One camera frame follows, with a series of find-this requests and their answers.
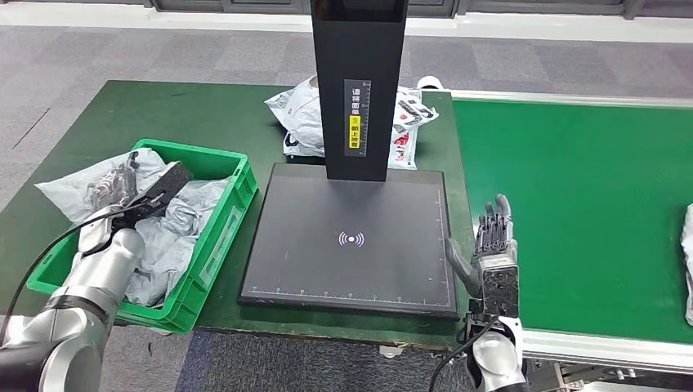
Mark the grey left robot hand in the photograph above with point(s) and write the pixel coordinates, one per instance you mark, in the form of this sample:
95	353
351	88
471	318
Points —
116	186

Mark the small white table bracket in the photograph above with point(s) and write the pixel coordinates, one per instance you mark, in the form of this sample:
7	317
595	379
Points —
390	351

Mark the aluminium conveyor frame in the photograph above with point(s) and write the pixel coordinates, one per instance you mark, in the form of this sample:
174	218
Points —
584	350

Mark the white mailer bag black lettering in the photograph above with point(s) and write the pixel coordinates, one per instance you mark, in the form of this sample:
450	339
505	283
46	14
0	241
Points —
300	119

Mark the black scanner machine with column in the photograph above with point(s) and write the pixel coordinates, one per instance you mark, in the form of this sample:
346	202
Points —
352	281

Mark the green plastic crate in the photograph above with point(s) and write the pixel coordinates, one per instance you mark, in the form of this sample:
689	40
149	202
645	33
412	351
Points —
216	254

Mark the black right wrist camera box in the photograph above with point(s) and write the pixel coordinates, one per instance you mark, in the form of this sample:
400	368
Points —
501	289

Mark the green conveyor belt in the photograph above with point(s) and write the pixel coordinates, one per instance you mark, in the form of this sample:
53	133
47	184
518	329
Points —
557	189

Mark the black and yellow column sticker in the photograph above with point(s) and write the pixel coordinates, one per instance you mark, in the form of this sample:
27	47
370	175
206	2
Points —
357	108

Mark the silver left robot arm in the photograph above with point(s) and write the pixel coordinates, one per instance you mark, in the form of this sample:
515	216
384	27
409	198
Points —
103	270

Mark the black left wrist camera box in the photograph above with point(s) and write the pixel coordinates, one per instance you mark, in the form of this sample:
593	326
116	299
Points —
165	186

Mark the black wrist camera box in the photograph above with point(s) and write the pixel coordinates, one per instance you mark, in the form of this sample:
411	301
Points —
165	186
501	289

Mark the pale parcel bag red print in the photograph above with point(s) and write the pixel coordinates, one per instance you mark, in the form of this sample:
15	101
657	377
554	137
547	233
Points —
65	189

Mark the grey parcel bag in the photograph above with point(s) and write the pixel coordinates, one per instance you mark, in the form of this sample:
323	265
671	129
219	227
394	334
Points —
162	254

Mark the white parcel bag red print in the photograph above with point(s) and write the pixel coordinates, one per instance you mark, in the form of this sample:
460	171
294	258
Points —
688	259

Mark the white mailer bag red print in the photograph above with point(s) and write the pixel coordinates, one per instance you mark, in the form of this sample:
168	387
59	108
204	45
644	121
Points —
409	139

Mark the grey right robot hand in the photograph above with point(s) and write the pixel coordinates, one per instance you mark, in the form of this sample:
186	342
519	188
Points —
495	232

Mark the white round object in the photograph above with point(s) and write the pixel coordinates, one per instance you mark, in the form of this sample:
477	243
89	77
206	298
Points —
429	82

